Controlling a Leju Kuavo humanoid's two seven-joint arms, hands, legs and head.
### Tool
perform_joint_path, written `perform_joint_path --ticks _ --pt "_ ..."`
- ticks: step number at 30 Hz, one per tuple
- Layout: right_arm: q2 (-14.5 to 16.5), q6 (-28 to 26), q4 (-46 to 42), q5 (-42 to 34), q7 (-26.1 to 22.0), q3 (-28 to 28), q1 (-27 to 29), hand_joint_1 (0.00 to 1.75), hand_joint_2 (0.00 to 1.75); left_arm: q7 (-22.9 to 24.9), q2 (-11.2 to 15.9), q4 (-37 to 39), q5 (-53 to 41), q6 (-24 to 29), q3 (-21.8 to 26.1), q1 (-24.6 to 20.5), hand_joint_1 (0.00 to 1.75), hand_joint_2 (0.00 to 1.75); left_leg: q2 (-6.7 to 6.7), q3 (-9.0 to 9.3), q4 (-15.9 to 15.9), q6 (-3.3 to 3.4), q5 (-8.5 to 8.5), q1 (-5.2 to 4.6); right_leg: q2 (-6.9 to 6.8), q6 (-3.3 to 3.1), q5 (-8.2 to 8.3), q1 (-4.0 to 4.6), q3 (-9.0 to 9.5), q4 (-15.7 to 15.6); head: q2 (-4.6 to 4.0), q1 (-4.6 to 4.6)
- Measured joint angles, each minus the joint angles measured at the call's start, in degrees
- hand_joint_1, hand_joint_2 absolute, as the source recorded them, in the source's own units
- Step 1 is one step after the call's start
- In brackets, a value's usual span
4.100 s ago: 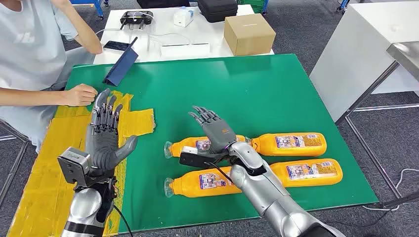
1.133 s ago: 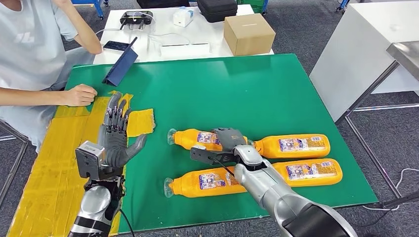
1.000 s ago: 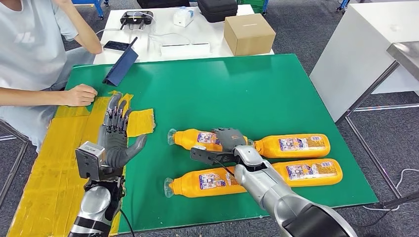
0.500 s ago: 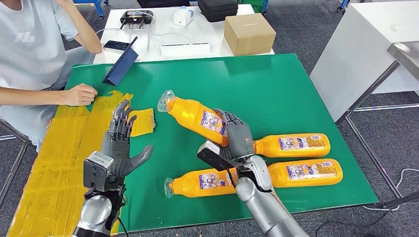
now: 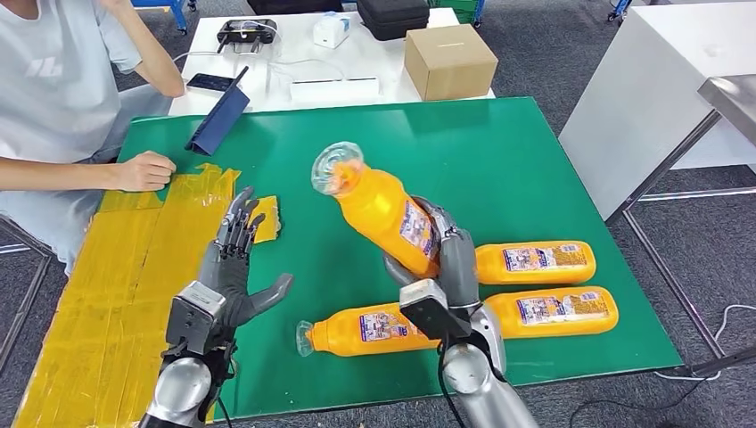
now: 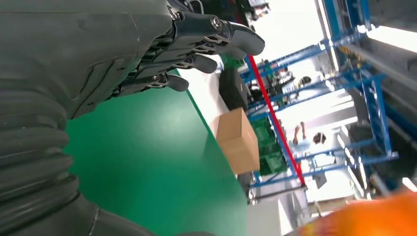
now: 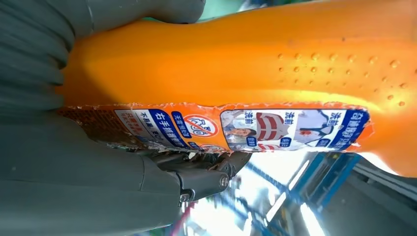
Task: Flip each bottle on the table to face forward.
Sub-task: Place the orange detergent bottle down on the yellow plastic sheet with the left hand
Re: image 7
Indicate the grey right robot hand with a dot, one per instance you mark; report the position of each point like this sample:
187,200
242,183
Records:
65,182

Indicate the blue metal rack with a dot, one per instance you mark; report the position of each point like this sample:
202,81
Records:
338,176

